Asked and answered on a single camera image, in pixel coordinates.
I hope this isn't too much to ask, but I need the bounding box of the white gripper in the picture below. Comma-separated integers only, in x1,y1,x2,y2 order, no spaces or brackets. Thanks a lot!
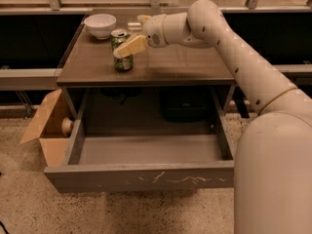
113,14,167,59

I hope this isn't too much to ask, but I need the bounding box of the green soda can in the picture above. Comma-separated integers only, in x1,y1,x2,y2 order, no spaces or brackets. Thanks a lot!
110,28,134,71

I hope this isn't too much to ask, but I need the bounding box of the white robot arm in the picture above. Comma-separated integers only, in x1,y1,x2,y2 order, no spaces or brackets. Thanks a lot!
113,0,312,234

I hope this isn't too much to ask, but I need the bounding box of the grey cabinet with glass top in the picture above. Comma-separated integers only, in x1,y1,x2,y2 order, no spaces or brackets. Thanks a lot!
56,8,244,137

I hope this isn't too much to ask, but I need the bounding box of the open grey top drawer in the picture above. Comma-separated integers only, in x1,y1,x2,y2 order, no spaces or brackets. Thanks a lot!
44,88,235,193

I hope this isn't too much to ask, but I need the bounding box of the white ceramic bowl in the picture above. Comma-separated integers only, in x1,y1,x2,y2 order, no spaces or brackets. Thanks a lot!
84,14,117,39

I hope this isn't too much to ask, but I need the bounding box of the black bag under cabinet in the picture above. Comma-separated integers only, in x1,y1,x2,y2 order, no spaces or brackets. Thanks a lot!
159,87,213,122

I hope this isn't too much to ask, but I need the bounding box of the tape roll in box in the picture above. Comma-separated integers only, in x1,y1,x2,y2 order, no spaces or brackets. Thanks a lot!
61,118,74,137

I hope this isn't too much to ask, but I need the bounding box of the open cardboard box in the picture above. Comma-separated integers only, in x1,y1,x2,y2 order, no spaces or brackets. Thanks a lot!
20,89,73,167

